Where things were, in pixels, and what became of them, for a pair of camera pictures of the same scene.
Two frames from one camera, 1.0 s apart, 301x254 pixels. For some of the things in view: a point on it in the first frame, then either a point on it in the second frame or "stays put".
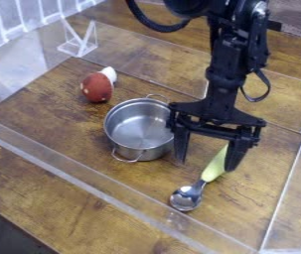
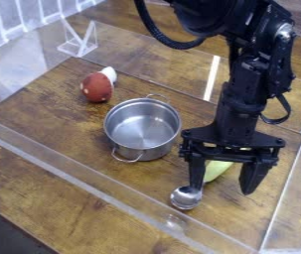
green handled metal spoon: x=186 y=197 stays put
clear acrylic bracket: x=77 y=47 stays put
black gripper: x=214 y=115 to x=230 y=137
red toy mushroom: x=96 y=85 stays put
